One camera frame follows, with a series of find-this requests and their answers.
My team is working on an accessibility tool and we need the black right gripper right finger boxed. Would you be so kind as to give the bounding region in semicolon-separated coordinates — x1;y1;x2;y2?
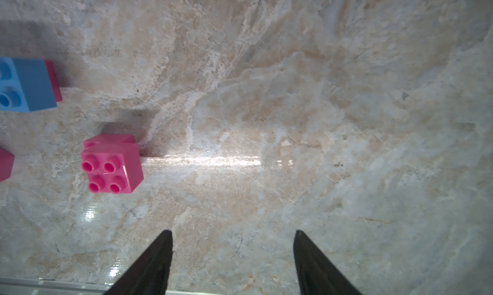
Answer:
293;230;362;295

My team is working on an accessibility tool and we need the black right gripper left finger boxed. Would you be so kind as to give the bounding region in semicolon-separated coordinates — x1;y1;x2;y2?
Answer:
105;230;173;295

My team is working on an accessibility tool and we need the pink lego brick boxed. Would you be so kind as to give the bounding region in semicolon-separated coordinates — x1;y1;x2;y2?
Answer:
44;59;62;103
0;148;15;182
81;133;144;194

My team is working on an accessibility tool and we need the blue lego brick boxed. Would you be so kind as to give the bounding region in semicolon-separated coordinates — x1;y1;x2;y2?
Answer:
1;57;57;113

